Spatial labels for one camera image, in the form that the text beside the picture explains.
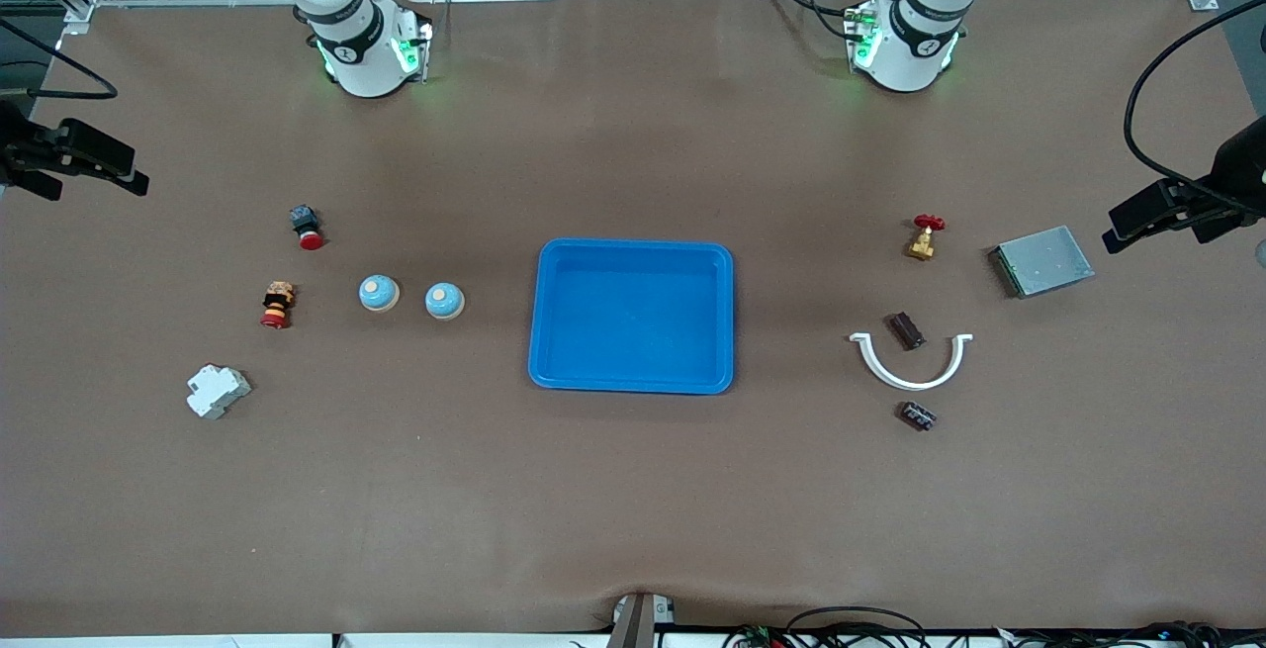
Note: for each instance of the white circuit breaker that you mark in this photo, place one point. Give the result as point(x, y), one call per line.
point(216, 391)

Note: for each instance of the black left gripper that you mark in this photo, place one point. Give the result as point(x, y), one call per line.
point(1244, 168)

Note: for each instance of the red push button black body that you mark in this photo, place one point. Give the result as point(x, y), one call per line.
point(311, 237)

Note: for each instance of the dark brown cylindrical capacitor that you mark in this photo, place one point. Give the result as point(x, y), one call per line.
point(917, 416)

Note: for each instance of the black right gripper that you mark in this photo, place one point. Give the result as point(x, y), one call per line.
point(14, 141)

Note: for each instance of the grey metal clamp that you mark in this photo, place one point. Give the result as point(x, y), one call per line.
point(638, 623)

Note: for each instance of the grey metal box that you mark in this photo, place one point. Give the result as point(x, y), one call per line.
point(1043, 262)

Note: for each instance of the white curved plastic bracket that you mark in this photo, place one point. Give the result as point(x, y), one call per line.
point(910, 384)

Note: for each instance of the brown table mat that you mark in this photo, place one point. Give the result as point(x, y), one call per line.
point(633, 490)

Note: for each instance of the blue plastic tray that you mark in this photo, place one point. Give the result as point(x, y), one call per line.
point(633, 317)

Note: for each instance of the red yellow emergency stop button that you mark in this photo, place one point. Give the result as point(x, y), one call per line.
point(278, 304)

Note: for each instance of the dark brown rectangular block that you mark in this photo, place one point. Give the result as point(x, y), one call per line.
point(905, 330)

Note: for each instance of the blue desk bell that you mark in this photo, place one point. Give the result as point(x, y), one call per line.
point(444, 301)
point(379, 293)

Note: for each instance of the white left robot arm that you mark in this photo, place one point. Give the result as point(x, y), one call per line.
point(910, 54)

